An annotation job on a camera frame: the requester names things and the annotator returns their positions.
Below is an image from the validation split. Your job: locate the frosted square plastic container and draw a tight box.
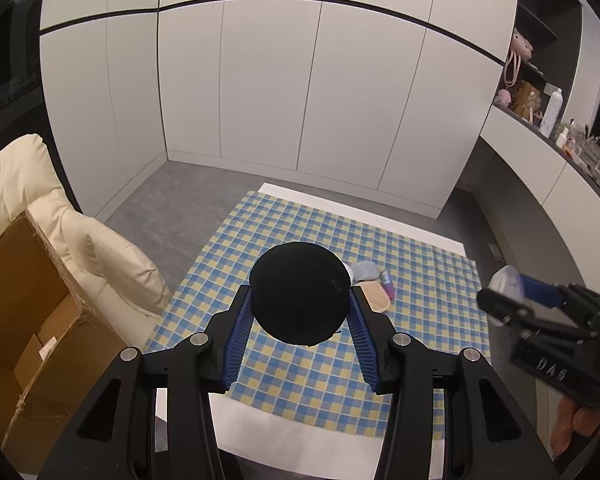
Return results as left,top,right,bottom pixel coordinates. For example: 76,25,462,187
488,266,526,304

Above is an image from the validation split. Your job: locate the blue tube purple cap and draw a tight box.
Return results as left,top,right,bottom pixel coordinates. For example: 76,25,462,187
379,270,396,300

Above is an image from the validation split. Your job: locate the black round puff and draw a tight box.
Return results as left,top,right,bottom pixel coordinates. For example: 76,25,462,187
249,242,351,347

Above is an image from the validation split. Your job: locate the right hand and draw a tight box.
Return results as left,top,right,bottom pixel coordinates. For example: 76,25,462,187
550,396,600,457

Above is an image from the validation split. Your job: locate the blue yellow checkered cloth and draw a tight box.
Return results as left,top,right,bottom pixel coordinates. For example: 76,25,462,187
146,192,490,437

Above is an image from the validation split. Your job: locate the white curved counter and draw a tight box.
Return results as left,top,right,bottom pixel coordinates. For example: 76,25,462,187
480,105,600,294

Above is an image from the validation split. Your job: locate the cream padded chair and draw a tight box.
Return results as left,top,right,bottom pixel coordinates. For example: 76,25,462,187
0,133,174,319

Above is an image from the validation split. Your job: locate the brown cardboard box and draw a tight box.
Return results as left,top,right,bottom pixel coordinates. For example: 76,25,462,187
0,214,125,474

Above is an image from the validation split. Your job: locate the white bottle on shelf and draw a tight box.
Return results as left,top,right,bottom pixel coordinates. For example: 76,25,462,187
539,88,564,139

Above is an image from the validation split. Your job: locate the brown box on shelf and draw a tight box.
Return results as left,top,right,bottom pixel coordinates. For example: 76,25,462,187
509,79,542,122

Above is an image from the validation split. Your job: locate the white wardrobe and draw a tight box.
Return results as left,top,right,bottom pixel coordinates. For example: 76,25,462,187
40,0,517,218

